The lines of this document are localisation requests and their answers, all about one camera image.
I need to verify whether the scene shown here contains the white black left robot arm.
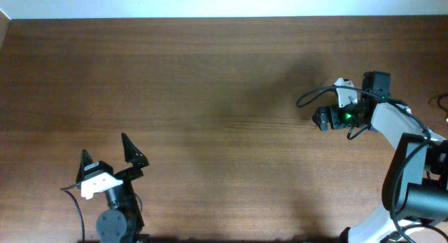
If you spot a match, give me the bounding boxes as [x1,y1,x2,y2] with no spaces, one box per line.
[76,133,149,243]

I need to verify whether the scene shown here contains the black separated usb cable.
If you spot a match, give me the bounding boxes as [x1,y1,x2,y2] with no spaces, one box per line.
[428,92,448,123]

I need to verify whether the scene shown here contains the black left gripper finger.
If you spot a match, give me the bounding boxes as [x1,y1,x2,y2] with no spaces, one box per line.
[76,149,93,183]
[121,132,149,168]

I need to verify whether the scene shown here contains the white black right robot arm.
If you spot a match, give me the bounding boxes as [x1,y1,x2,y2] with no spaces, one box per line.
[312,71,447,242]

